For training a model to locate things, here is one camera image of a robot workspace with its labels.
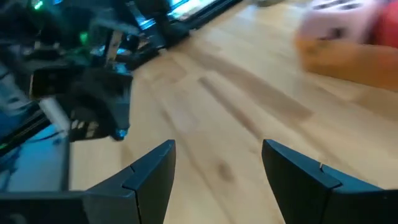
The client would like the aluminium frame post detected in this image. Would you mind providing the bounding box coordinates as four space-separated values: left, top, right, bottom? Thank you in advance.
39 98 72 133

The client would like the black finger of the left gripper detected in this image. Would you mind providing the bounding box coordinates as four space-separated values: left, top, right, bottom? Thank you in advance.
68 104 111 142
105 95 131 141

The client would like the large pink foam die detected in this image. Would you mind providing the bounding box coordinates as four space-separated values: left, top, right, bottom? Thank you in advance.
297 0 385 45

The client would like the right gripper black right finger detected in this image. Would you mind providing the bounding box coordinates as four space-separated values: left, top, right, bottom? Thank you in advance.
262 139 383 224

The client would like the large red foam die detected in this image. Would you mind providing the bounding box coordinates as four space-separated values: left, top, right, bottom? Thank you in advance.
371 0 398 49

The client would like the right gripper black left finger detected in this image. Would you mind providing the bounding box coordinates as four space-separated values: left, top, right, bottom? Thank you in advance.
83 139 177 224

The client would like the orange translucent plastic bin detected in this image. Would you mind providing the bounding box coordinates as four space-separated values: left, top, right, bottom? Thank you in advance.
294 33 398 91

